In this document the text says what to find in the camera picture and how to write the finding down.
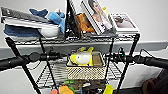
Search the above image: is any brown cardboard box in basket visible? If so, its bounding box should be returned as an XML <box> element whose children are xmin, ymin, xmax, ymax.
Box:
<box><xmin>91</xmin><ymin>53</ymin><xmax>103</xmax><ymax>66</ymax></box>

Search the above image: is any white bowl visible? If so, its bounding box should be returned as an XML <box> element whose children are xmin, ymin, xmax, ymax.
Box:
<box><xmin>37</xmin><ymin>25</ymin><xmax>61</xmax><ymax>40</ymax></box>

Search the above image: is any green toy block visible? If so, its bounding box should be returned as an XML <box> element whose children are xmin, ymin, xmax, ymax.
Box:
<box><xmin>63</xmin><ymin>78</ymin><xmax>76</xmax><ymax>86</ymax></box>

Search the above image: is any white box with photo print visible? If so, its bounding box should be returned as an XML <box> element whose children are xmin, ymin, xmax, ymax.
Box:
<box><xmin>109</xmin><ymin>12</ymin><xmax>141</xmax><ymax>34</ymax></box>

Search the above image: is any yellow toy with blue base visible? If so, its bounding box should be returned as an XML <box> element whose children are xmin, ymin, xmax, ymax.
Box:
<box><xmin>102</xmin><ymin>84</ymin><xmax>114</xmax><ymax>94</ymax></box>

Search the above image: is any pink orange toy block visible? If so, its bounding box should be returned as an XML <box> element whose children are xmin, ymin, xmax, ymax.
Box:
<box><xmin>49</xmin><ymin>88</ymin><xmax>60</xmax><ymax>94</ymax></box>

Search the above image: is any yellow orange toy block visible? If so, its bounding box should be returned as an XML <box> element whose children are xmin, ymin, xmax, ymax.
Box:
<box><xmin>58</xmin><ymin>85</ymin><xmax>76</xmax><ymax>94</ymax></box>

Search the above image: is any blue plush toy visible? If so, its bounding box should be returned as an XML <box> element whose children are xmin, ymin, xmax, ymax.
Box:
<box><xmin>29</xmin><ymin>8</ymin><xmax>67</xmax><ymax>34</ymax></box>

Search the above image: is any black standing packet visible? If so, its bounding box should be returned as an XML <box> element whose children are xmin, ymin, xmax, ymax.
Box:
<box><xmin>64</xmin><ymin>0</ymin><xmax>82</xmax><ymax>37</ymax></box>

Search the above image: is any tan plush toy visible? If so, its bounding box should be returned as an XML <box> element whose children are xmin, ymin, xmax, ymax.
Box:
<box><xmin>72</xmin><ymin>81</ymin><xmax>90</xmax><ymax>92</ymax></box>

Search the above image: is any dark blue cloth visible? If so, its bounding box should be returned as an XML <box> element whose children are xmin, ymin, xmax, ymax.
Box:
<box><xmin>3</xmin><ymin>23</ymin><xmax>43</xmax><ymax>38</ymax></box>

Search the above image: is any orange plush toy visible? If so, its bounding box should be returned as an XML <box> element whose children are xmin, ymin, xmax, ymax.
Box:
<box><xmin>75</xmin><ymin>13</ymin><xmax>96</xmax><ymax>34</ymax></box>

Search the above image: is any black wire shelf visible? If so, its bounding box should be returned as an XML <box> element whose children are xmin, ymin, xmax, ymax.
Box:
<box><xmin>3</xmin><ymin>32</ymin><xmax>141</xmax><ymax>94</ymax></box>

